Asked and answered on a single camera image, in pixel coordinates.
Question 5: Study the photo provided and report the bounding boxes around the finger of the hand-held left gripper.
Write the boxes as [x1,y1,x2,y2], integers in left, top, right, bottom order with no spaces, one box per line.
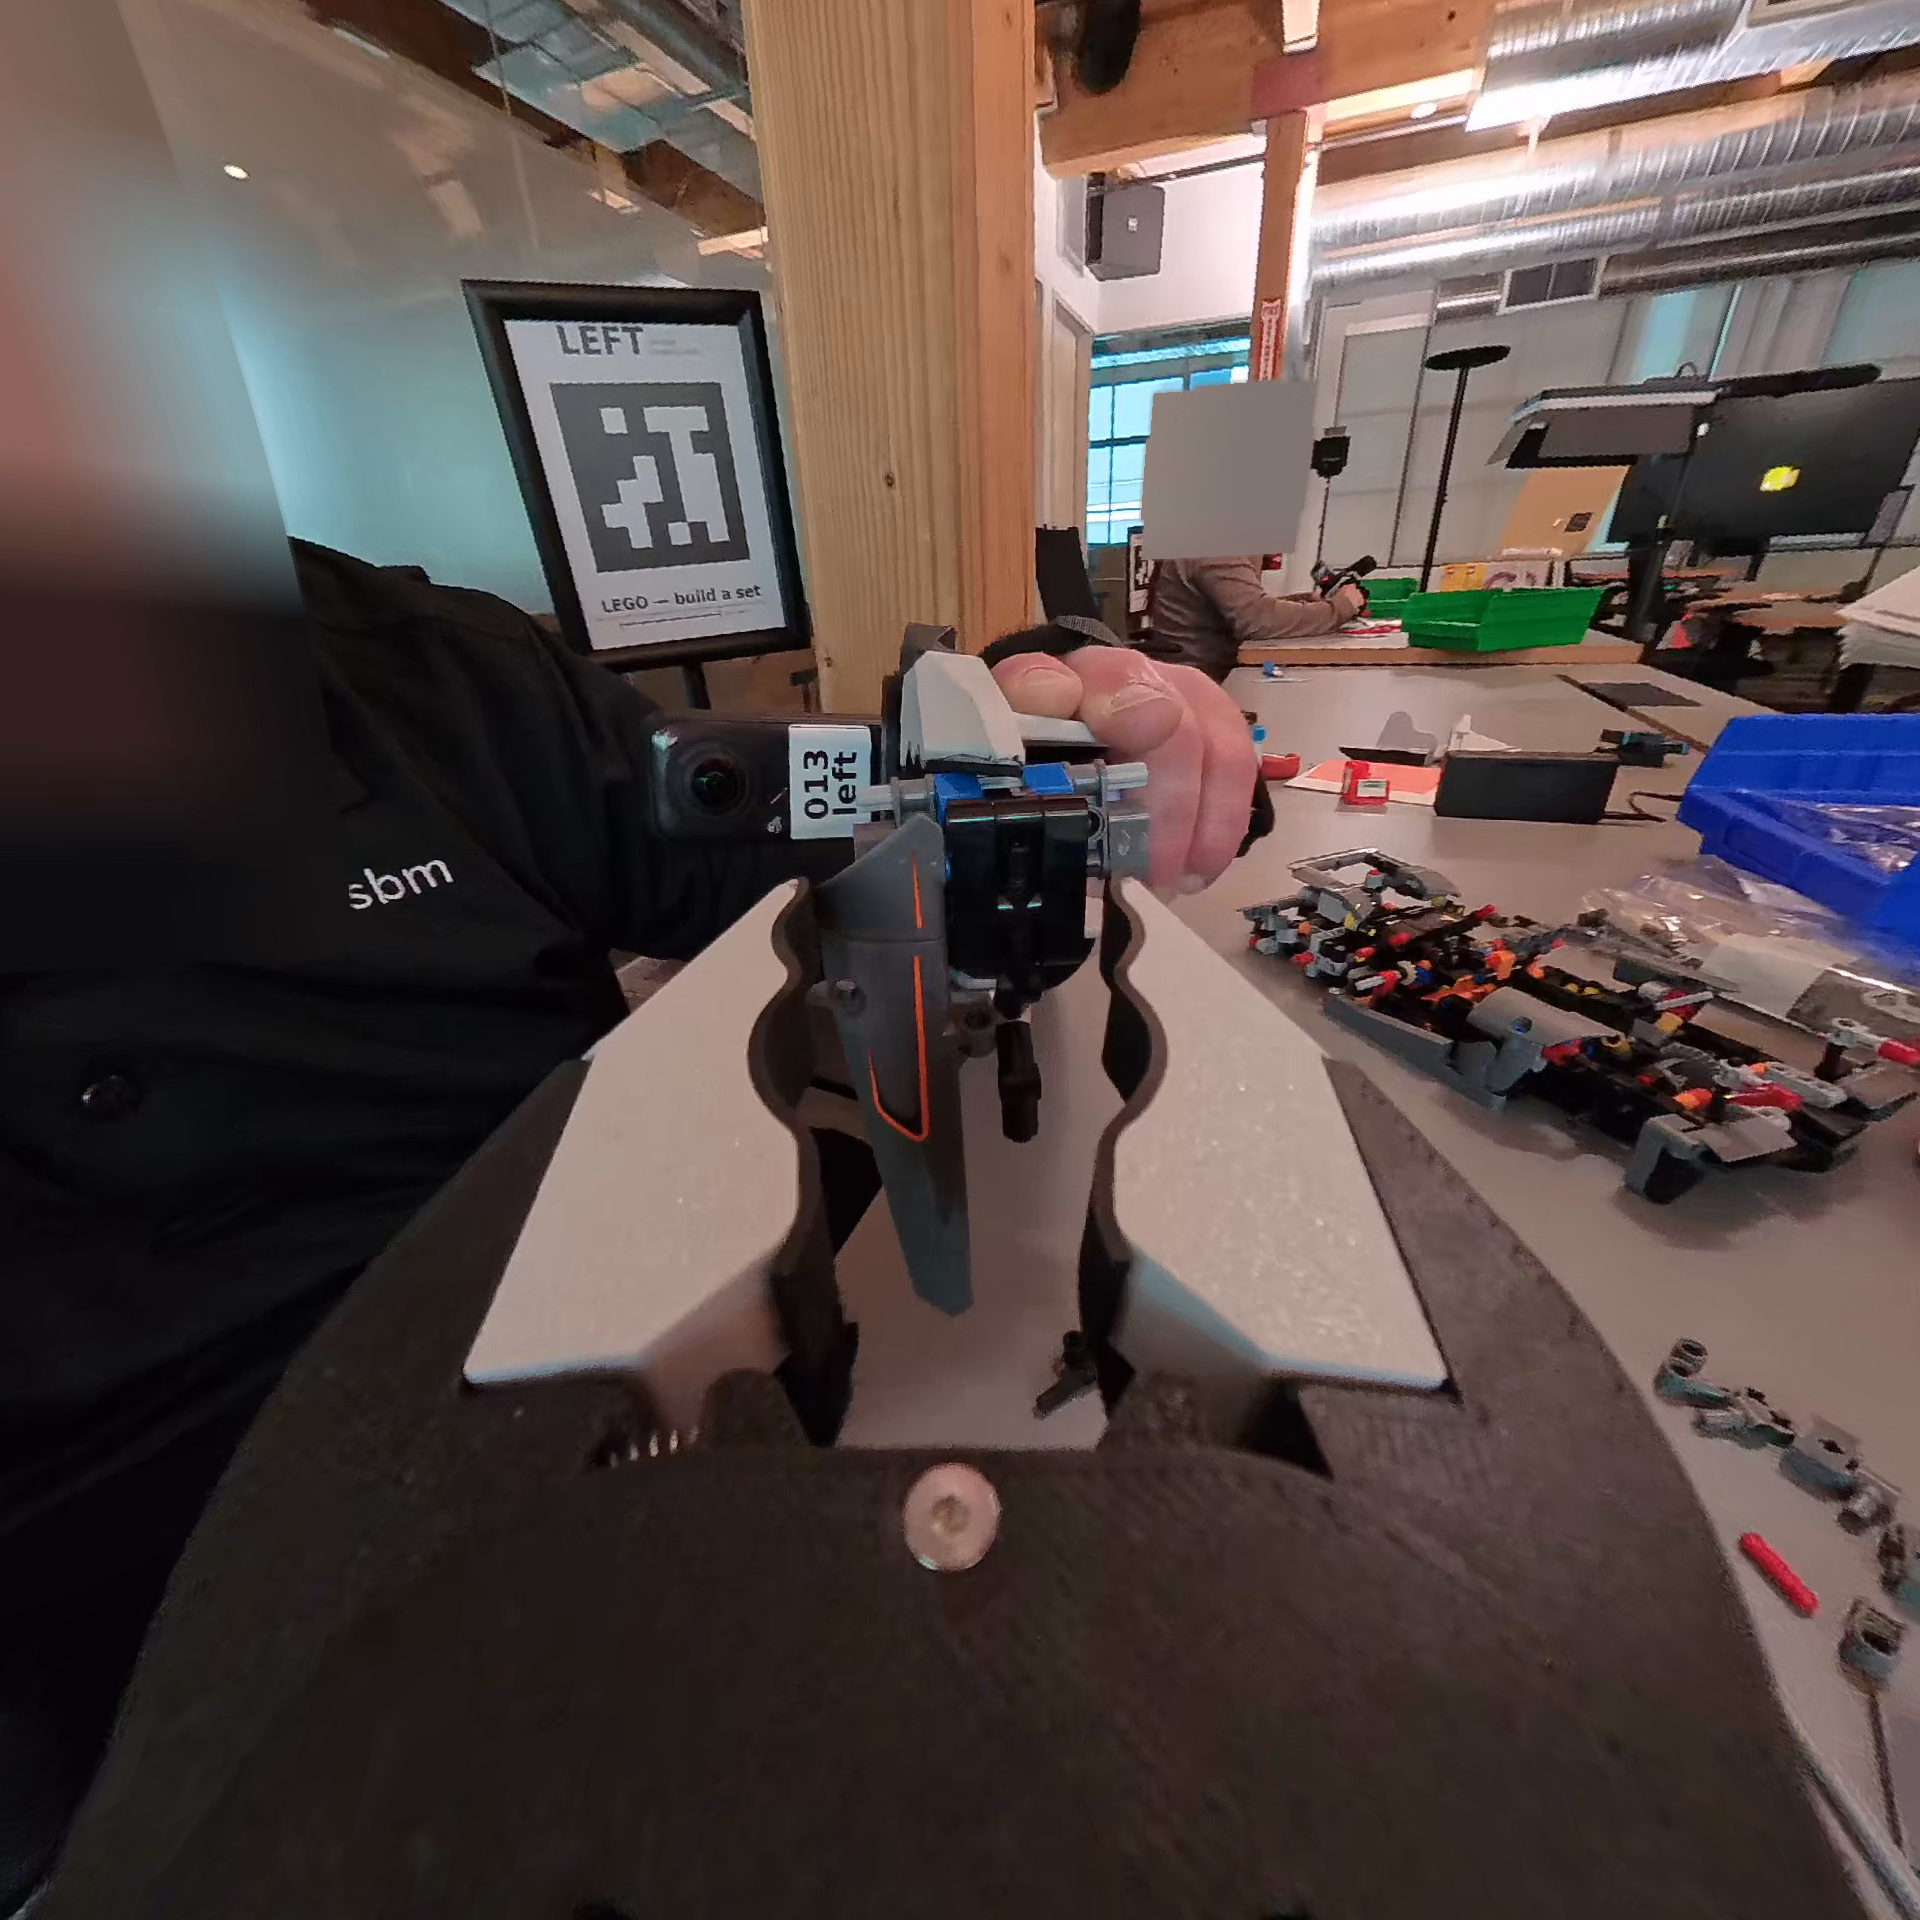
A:
[896,650,1114,777]

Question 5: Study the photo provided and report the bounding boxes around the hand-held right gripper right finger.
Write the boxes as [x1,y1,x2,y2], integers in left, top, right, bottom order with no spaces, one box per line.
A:
[1084,876,1451,1394]

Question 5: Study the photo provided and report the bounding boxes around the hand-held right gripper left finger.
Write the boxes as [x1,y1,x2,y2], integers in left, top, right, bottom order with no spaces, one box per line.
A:
[461,880,841,1397]

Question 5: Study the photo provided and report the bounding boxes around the blue black lego sub-assembly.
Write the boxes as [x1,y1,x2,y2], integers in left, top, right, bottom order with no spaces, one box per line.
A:
[853,757,1162,1145]

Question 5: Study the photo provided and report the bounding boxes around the orange-striped grey lego panel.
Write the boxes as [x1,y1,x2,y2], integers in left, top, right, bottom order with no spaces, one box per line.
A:
[807,816,981,1320]

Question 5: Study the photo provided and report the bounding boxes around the lego technic car chassis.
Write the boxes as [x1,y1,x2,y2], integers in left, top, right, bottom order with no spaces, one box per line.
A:
[1240,843,1920,1204]

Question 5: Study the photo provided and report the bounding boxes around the clear bags of lego parts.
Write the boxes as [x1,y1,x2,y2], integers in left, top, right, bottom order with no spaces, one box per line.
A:
[1580,860,1920,1041]

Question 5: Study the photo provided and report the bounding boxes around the person's left hand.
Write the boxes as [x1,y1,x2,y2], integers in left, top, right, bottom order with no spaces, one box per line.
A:
[983,639,1277,897]

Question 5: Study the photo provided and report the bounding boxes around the framed marker sign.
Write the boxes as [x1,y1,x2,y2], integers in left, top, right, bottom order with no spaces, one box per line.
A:
[460,280,817,672]

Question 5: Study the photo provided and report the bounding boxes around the wooden pillar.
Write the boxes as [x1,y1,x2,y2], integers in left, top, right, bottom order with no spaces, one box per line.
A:
[740,0,1042,720]

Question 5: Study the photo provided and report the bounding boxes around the red white card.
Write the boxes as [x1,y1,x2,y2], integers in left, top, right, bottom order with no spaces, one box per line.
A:
[1285,757,1445,811]

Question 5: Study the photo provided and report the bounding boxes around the cluster of dark grey connectors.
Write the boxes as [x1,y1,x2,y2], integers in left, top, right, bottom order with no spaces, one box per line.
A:
[1656,1338,1920,1684]

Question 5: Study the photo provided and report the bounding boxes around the black floor lamp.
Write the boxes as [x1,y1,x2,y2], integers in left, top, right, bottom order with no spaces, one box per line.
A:
[1420,344,1517,597]

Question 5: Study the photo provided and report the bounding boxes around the blue plastic storage bin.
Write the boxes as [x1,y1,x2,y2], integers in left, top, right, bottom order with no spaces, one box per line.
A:
[1709,711,1920,818]
[1677,779,1920,952]

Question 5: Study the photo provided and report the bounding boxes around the cardboard box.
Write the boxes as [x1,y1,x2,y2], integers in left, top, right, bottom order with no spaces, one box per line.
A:
[1497,464,1633,560]

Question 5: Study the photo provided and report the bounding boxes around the black overhead desk light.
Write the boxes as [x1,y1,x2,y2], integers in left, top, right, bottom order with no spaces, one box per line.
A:
[1485,364,1885,473]

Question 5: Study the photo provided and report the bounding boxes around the black monitor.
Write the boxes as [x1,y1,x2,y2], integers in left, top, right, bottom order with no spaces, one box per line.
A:
[1605,375,1920,560]

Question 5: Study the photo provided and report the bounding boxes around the black wall speaker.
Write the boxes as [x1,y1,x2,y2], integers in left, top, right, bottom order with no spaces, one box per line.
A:
[1080,176,1171,287]

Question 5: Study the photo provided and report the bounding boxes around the silver ventilation duct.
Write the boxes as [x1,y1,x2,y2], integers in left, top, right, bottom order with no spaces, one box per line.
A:
[1303,66,1920,298]

